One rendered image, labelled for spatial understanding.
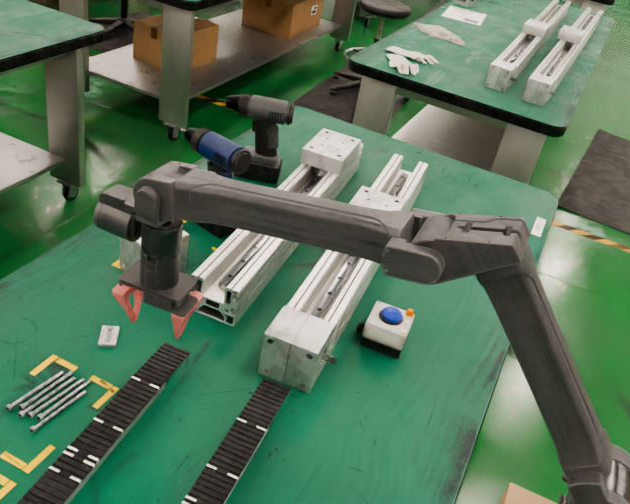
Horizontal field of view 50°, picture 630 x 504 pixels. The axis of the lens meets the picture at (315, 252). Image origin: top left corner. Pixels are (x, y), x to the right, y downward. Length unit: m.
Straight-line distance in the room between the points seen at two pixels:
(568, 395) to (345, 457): 0.41
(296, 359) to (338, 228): 0.40
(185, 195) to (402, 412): 0.57
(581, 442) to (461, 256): 0.28
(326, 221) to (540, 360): 0.30
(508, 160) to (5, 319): 2.12
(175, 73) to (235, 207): 2.73
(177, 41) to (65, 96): 0.82
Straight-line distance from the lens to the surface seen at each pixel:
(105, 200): 1.01
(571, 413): 0.87
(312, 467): 1.10
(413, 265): 0.76
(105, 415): 1.10
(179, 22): 3.49
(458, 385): 1.31
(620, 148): 5.17
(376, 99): 2.97
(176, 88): 3.60
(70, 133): 2.97
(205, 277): 1.28
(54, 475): 1.03
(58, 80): 2.91
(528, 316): 0.80
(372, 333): 1.29
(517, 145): 2.87
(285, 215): 0.84
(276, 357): 1.18
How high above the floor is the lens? 1.63
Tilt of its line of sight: 33 degrees down
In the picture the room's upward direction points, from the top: 12 degrees clockwise
